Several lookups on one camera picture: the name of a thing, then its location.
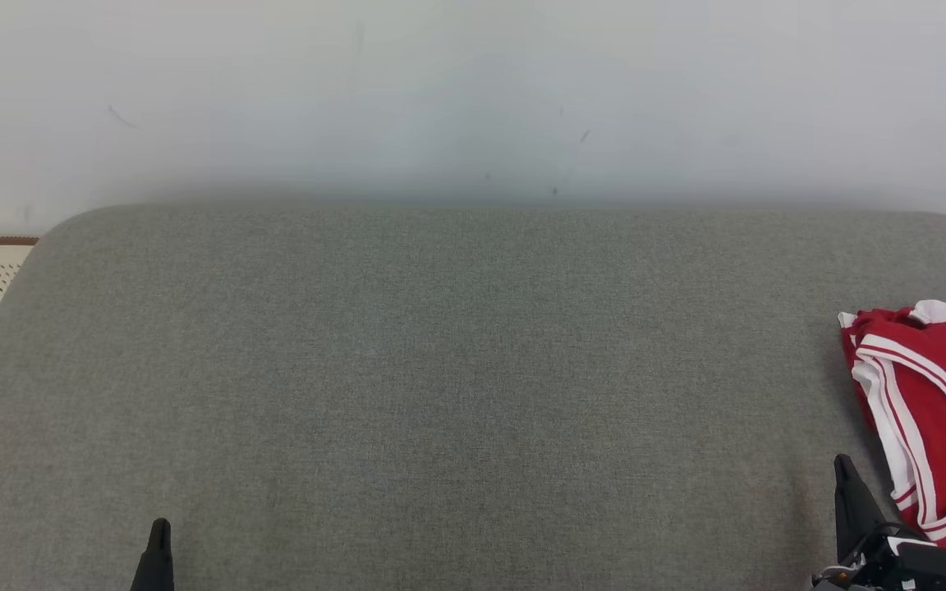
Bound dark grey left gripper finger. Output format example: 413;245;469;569
129;517;176;591

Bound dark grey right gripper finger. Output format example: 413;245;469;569
832;453;889;567

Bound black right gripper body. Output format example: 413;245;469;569
810;525;946;591

